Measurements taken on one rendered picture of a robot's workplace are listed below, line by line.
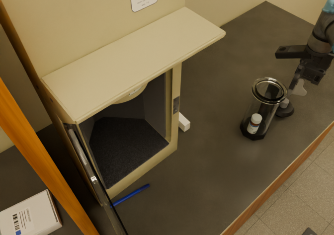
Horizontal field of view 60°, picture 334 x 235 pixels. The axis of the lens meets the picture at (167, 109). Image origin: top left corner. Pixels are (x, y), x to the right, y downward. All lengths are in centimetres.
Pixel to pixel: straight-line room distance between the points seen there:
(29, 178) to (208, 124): 66
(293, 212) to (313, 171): 36
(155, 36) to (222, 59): 86
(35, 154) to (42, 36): 18
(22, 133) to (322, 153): 219
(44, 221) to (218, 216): 52
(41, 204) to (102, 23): 64
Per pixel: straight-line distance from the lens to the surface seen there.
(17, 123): 42
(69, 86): 48
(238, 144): 109
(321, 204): 220
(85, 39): 51
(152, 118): 97
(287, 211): 209
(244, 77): 132
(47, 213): 98
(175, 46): 52
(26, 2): 45
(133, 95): 69
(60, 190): 59
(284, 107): 119
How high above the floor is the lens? 184
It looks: 51 degrees down
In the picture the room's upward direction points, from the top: straight up
